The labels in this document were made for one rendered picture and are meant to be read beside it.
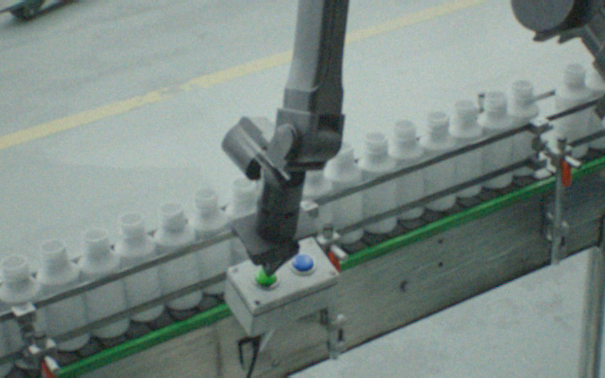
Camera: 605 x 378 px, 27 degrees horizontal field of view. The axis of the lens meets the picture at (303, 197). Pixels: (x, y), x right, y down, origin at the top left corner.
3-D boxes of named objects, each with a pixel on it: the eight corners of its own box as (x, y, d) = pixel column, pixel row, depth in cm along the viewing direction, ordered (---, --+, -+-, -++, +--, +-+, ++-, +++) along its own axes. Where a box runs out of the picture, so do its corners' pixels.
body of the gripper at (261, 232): (228, 230, 167) (232, 192, 162) (294, 206, 172) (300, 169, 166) (252, 264, 164) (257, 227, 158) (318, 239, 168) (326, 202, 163)
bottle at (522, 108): (521, 182, 215) (524, 95, 206) (494, 170, 219) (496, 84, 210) (544, 169, 218) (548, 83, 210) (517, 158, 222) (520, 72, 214)
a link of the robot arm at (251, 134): (297, 136, 152) (344, 136, 158) (244, 78, 158) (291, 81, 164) (253, 211, 157) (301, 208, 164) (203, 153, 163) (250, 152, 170)
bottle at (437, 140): (415, 210, 209) (414, 122, 200) (424, 192, 214) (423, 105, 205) (451, 214, 207) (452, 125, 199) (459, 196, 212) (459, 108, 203)
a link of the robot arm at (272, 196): (279, 189, 155) (316, 172, 158) (247, 153, 159) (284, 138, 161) (273, 225, 160) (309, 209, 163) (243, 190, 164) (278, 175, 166)
